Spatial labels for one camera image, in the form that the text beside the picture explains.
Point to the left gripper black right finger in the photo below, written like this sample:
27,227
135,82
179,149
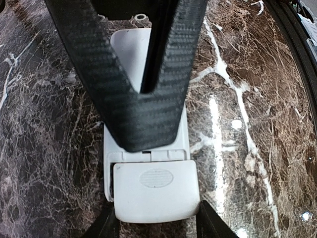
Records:
210,224

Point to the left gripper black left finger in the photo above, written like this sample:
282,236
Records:
105,226

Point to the white battery cover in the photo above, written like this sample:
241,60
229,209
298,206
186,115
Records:
155,192

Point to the black front rail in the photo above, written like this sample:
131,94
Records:
296,37

